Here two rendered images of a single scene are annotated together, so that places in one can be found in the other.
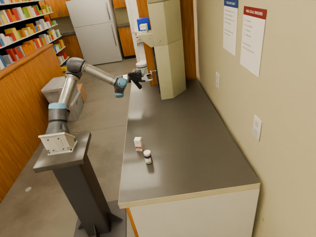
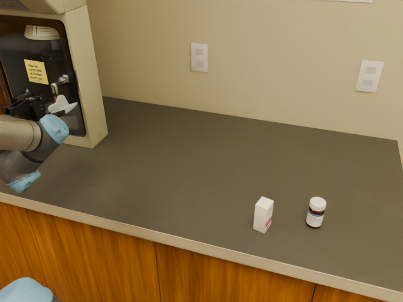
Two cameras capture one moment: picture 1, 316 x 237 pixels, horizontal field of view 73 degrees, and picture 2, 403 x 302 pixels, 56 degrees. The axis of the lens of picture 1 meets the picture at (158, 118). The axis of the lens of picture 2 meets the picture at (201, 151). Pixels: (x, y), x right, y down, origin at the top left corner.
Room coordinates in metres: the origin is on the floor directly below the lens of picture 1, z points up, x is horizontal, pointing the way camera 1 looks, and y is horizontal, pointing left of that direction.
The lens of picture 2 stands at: (1.00, 0.89, 1.67)
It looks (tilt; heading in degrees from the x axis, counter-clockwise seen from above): 34 degrees down; 288
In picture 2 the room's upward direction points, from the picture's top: straight up
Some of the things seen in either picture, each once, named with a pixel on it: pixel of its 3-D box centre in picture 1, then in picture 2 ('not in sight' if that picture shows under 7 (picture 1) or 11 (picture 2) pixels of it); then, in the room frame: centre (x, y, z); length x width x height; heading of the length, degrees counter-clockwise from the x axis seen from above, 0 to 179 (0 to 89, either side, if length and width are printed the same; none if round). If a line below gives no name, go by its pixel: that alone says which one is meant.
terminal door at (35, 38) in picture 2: (155, 67); (36, 78); (1.88, -0.05, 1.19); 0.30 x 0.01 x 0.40; 179
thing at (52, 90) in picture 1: (62, 90); not in sight; (3.57, 1.58, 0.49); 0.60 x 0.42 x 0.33; 179
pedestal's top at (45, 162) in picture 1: (65, 150); not in sight; (1.22, 0.68, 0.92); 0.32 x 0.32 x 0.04; 2
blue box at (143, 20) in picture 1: (143, 23); not in sight; (1.97, -0.01, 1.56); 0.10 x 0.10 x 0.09; 89
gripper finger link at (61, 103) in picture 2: (146, 77); (62, 103); (1.71, 0.04, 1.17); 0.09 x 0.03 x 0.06; 53
